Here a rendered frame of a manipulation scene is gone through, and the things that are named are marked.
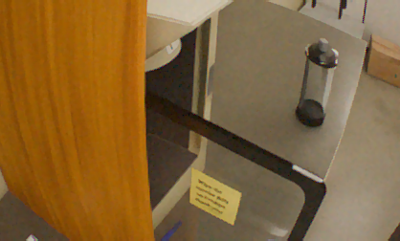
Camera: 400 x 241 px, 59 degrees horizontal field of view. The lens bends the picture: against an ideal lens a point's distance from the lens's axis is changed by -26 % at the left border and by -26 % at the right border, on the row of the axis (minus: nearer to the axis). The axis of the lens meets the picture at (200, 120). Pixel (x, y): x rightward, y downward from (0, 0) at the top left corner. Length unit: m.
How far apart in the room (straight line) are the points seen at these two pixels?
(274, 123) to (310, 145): 0.13
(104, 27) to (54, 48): 0.11
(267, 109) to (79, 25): 0.90
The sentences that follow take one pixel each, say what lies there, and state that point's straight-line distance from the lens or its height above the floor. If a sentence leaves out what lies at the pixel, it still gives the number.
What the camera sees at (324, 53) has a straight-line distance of 1.17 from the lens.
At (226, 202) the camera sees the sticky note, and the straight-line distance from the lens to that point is 0.61.
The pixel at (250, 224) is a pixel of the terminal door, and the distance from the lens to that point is 0.62.
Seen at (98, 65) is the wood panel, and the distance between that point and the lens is 0.49.
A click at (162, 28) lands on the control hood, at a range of 0.52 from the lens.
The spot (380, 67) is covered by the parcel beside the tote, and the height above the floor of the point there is 0.13.
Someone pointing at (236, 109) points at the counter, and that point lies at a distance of 1.28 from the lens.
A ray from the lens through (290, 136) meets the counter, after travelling 1.23.
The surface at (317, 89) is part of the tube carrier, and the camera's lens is 1.20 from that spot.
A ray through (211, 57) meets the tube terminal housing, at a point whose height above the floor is 1.26.
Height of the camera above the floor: 1.75
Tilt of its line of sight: 41 degrees down
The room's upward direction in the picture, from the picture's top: 4 degrees clockwise
